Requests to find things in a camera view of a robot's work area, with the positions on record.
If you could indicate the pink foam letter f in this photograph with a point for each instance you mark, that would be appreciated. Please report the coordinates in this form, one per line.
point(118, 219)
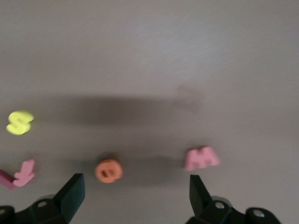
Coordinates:
point(23, 177)

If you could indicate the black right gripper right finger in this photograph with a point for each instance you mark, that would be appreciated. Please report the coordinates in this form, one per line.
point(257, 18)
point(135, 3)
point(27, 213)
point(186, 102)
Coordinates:
point(201, 198)

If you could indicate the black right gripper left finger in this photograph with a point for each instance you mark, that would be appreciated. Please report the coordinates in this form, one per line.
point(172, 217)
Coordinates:
point(65, 200)

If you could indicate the pink foam letter w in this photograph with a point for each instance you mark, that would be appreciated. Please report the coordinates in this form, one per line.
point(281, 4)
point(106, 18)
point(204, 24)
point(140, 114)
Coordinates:
point(194, 161)

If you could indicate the dark red foam bar letter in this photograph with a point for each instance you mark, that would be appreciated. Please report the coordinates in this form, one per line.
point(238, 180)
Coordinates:
point(5, 178)

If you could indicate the orange foam letter e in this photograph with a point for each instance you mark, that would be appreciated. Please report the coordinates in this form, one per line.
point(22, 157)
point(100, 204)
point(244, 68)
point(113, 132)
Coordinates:
point(114, 177)

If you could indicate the yellow foam letter s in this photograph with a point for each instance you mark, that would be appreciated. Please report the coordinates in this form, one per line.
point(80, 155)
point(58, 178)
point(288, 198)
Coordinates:
point(19, 127)

